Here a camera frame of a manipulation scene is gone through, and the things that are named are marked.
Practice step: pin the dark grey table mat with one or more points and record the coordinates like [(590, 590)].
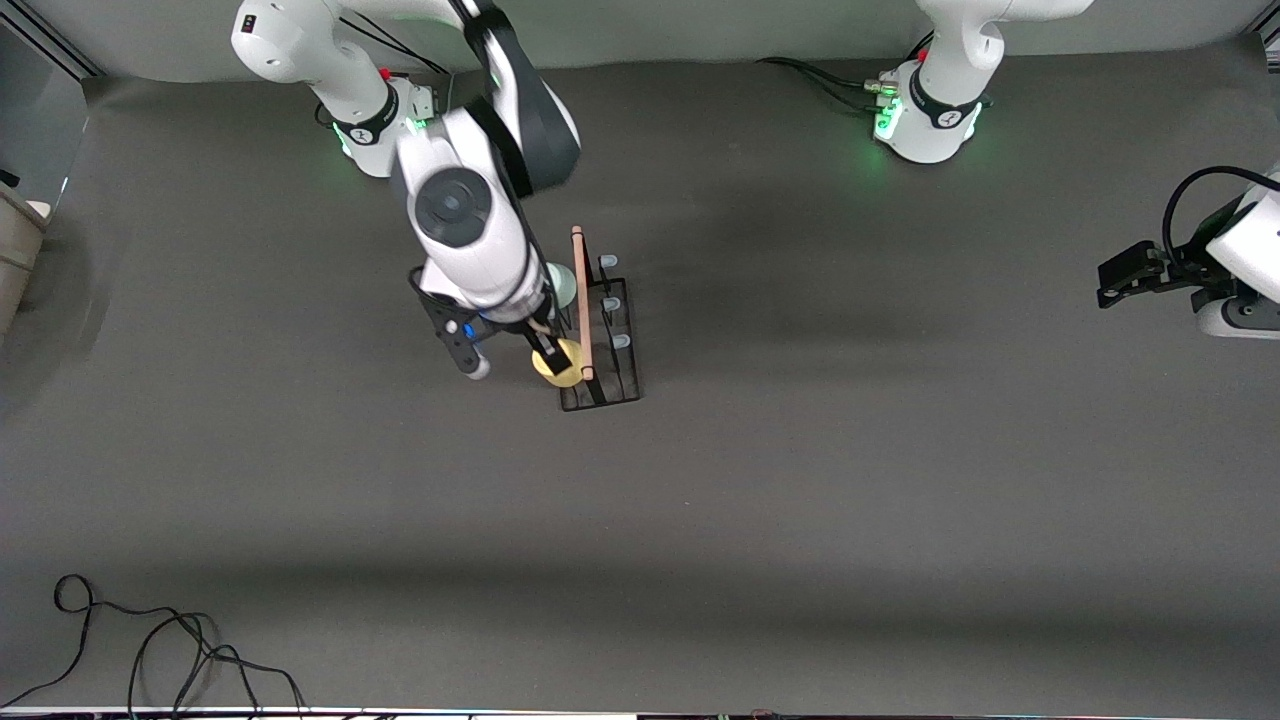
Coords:
[(700, 600)]

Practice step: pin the pale green plastic cup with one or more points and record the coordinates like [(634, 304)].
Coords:
[(565, 285)]

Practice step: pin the black aluminium frame rail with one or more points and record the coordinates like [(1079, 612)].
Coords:
[(1270, 40), (60, 50)]

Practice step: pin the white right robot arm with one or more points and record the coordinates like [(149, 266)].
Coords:
[(460, 200)]

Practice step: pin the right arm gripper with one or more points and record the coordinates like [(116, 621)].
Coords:
[(546, 346)]

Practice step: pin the yellow plastic cup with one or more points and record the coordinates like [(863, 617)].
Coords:
[(545, 373)]

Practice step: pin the brown cardboard box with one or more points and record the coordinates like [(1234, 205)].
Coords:
[(15, 260)]

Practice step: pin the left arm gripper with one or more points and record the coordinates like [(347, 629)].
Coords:
[(1186, 266)]

